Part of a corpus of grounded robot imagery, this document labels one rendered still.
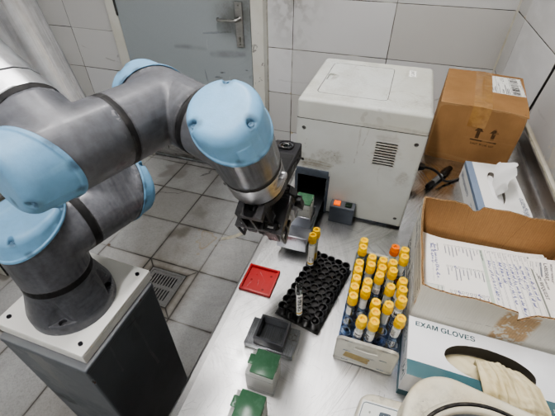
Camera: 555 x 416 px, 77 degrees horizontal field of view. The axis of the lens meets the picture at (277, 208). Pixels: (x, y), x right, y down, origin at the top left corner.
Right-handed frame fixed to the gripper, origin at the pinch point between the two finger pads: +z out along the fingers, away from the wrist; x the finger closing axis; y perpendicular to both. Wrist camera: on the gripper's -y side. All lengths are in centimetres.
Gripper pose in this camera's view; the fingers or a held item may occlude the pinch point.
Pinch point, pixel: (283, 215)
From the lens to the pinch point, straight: 64.7
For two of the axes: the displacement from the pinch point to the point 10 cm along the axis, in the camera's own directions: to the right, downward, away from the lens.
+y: -2.6, 9.2, -3.1
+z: 1.6, 3.5, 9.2
